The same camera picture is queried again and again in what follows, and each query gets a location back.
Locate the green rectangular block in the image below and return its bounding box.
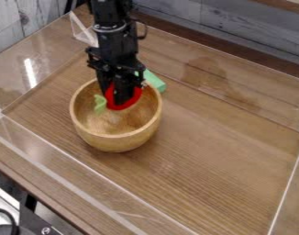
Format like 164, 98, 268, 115
132, 69, 167, 93

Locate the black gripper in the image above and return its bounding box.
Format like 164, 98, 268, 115
85, 26, 145, 106

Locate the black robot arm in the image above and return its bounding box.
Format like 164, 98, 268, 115
85, 0, 148, 110

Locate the clear acrylic corner bracket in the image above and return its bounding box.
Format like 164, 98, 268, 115
68, 12, 99, 48

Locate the black cable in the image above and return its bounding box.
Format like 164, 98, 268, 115
0, 207, 22, 235

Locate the red plush tomato toy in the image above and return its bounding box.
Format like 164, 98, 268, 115
93, 82, 143, 114

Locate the wooden bowl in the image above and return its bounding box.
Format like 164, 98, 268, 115
68, 80, 163, 152

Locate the black table leg bracket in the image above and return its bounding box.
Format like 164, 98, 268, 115
18, 194, 63, 235

